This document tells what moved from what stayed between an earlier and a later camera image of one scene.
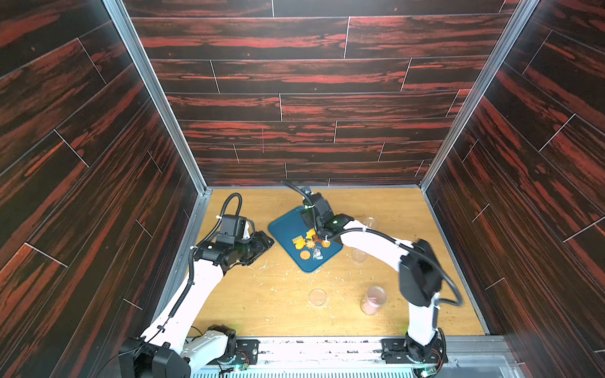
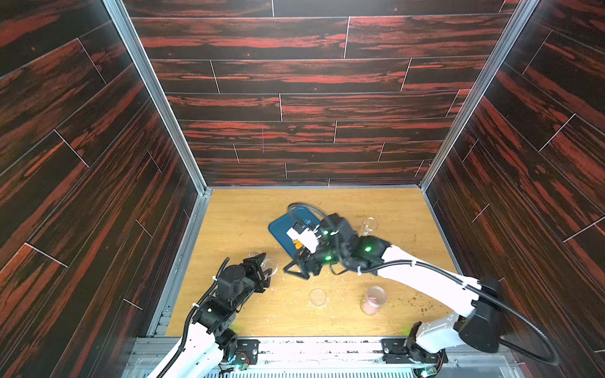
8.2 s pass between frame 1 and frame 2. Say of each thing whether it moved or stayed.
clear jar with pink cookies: stayed
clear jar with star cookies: stayed
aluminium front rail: stayed
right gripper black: moved
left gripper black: moved
